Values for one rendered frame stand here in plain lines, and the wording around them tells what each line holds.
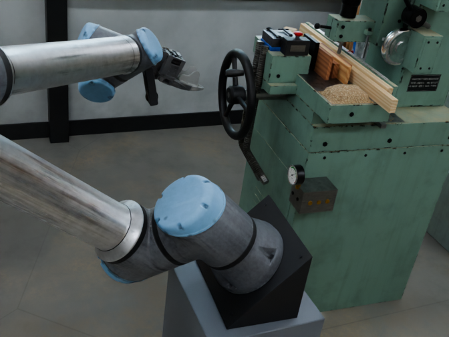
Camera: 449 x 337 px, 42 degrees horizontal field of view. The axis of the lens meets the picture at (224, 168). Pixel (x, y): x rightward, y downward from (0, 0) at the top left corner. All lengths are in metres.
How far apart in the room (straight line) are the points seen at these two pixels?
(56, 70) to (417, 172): 1.35
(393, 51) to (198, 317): 1.02
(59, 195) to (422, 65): 1.18
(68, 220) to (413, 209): 1.34
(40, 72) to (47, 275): 1.35
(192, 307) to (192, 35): 2.05
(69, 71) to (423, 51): 1.11
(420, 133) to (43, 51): 1.29
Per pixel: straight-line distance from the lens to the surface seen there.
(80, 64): 1.19
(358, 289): 2.32
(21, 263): 2.40
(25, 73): 1.07
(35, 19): 3.02
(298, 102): 1.86
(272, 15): 3.39
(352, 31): 1.92
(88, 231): 1.25
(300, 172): 1.75
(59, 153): 3.10
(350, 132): 1.85
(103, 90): 1.48
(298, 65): 1.86
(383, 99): 1.74
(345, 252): 2.15
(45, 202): 1.18
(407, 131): 1.97
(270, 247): 1.35
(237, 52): 1.83
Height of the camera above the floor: 1.54
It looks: 30 degrees down
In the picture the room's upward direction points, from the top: 8 degrees clockwise
